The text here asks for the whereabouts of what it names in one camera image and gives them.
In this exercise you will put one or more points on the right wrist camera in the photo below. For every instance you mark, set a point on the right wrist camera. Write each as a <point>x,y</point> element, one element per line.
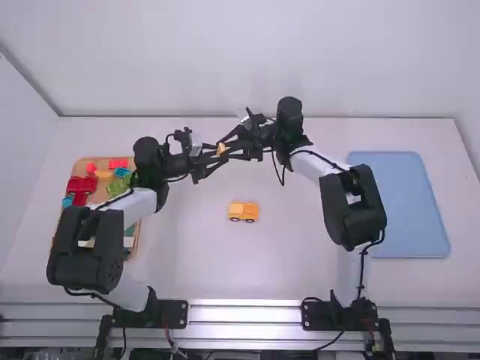
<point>247,123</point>

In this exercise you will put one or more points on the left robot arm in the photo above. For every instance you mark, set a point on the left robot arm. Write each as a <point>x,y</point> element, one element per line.
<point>131,204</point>

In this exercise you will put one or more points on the green toy brick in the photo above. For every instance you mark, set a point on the green toy brick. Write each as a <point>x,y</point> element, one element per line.
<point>117,186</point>

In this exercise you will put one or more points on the yellow toy car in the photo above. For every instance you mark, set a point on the yellow toy car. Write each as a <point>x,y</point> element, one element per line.
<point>243,212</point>

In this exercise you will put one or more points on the tan tray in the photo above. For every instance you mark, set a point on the tan tray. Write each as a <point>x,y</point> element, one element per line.
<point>101,195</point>

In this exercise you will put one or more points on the large red toy brick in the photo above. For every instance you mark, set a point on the large red toy brick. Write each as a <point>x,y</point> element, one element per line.
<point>80,186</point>

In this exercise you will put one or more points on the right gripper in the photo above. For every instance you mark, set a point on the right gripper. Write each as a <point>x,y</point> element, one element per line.
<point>267,137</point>

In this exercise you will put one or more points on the silver rails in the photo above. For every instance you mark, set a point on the silver rails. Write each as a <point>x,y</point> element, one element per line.
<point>243,322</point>

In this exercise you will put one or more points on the teal toy brick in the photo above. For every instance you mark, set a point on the teal toy brick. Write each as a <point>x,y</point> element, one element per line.
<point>68,202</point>
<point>122,173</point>

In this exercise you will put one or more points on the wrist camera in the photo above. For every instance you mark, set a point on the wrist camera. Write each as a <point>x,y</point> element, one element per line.
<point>195,145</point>
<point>247,123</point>

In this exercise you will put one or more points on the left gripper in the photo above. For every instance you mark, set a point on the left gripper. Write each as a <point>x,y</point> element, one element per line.
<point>180,167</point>

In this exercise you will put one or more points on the yellow toy brick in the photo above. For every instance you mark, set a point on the yellow toy brick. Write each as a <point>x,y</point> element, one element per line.
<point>222,149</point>

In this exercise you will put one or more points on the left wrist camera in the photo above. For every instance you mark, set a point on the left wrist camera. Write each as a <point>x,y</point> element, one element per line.
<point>195,145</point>

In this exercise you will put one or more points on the orange toy brick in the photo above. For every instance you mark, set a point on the orange toy brick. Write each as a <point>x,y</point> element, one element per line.
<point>103,174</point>

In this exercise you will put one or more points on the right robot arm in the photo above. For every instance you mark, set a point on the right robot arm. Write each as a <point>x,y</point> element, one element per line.
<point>352,210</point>

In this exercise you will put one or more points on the blue mat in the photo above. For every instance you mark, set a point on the blue mat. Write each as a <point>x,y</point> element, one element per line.
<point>401,206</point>

